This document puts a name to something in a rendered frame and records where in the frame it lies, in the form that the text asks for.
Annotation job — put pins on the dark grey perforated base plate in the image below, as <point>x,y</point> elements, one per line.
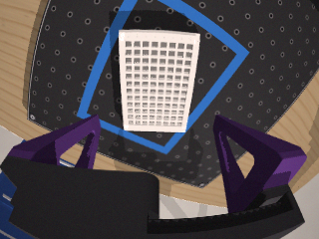
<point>281,36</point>

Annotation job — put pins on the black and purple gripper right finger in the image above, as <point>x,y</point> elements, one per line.
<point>276,161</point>

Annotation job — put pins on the white well plate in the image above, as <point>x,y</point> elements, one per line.
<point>149,109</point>

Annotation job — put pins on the blue tape outline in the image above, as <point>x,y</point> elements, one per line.
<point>109,43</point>

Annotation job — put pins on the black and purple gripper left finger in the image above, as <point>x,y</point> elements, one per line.
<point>48,148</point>

